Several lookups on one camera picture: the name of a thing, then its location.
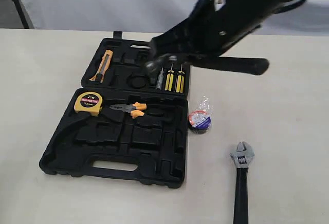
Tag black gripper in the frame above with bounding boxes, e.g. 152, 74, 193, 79
150, 0, 273, 63

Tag claw hammer black grip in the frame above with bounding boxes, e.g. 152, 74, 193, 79
143, 54, 269, 77

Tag black electrical tape roll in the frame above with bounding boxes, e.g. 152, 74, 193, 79
188, 96, 213, 134

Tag adjustable wrench black handle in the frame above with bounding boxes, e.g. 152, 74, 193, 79
230, 141, 254, 224

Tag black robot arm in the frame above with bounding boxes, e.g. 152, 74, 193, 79
150, 0, 293, 59

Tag black plastic tool case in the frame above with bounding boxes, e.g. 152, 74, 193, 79
39, 31, 190, 189

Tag yellow black screwdriver left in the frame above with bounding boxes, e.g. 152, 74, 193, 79
164, 63, 174, 91

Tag yellow black screwdriver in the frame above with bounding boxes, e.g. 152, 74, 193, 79
175, 64, 185, 93
164, 63, 174, 91

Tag yellow black screwdriver right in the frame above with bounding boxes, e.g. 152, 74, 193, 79
175, 64, 185, 93

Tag yellow utility knife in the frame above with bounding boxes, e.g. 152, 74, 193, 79
89, 50, 113, 83

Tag yellow tape measure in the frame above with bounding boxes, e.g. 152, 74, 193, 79
74, 91, 103, 117

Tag black stand pole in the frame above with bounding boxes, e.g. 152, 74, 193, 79
12, 0, 34, 29

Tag clear handled tester screwdriver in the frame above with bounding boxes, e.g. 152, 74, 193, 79
156, 67, 164, 90

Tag orange handled pliers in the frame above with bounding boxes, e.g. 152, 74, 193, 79
109, 102, 147, 119

